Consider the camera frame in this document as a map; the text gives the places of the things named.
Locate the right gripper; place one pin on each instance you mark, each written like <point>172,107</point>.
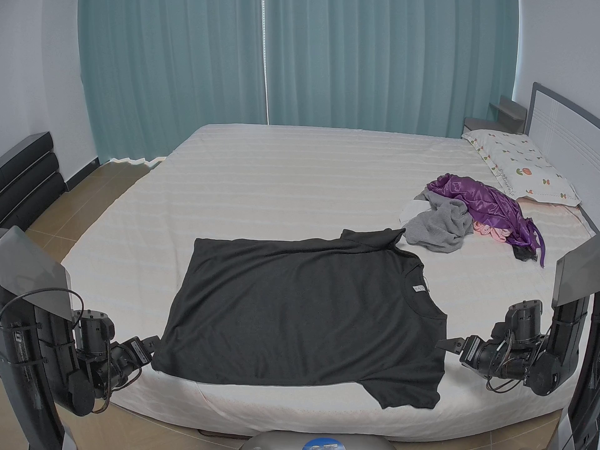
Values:
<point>478,356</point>

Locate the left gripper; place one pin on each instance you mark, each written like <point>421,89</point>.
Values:
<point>126,356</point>

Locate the black T-shirt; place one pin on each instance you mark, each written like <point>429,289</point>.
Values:
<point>304,317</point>

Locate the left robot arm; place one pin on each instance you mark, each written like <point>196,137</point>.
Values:
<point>33,345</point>

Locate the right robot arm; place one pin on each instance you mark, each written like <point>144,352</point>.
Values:
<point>569,335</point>

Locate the bed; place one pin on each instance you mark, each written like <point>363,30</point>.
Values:
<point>304,181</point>

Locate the black lace garment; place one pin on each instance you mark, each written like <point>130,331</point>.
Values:
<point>525,253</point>

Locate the pink garment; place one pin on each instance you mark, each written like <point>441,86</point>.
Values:
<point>492,232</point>

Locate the grey knit garment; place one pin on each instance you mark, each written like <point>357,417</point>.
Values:
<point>440,228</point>

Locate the purple satin garment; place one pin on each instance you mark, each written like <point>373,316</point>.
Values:
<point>487,204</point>

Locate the white garment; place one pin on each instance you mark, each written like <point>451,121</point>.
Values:
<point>412,211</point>

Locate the white printed pillow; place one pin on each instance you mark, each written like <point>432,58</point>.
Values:
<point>525,167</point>

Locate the black chest of drawers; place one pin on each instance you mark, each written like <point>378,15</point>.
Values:
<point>28,176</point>

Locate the grey bedside table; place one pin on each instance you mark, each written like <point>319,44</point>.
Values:
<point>501,115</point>

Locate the blue-green curtain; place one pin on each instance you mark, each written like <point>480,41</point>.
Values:
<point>389,49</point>
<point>173,54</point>

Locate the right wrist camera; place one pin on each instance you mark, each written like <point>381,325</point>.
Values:
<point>499,333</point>

